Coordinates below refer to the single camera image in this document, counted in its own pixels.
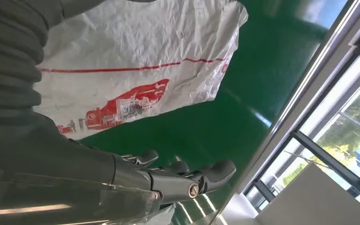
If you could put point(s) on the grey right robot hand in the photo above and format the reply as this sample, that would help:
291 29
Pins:
43 167

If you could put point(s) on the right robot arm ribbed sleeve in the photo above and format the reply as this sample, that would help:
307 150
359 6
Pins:
9 56

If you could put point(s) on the white cabinet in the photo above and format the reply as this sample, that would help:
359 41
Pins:
307 198

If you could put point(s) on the green conveyor belt aluminium frame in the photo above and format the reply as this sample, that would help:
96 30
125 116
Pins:
260 68

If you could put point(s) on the dark window frame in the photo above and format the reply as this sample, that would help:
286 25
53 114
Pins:
323 152

